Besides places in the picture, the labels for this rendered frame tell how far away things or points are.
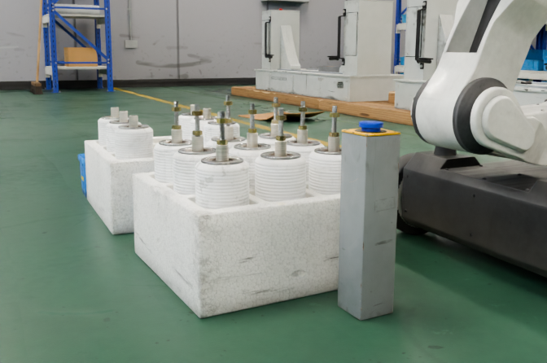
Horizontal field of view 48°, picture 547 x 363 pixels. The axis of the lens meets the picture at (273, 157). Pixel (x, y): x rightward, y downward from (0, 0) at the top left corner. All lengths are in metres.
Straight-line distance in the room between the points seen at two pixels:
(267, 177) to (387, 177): 0.22
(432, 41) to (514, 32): 2.73
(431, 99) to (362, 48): 3.34
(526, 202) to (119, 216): 0.92
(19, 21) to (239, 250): 6.44
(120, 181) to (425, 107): 0.74
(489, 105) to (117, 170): 0.86
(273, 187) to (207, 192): 0.13
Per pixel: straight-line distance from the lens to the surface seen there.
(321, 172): 1.18
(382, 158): 1.02
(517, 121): 1.22
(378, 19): 4.63
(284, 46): 5.71
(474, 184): 1.32
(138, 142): 1.56
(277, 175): 1.11
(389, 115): 3.99
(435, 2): 4.01
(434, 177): 1.40
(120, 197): 1.54
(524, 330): 1.12
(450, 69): 1.24
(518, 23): 1.26
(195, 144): 1.20
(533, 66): 6.82
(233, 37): 7.97
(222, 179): 1.06
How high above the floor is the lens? 0.45
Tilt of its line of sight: 10 degrees down
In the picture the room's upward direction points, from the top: straight up
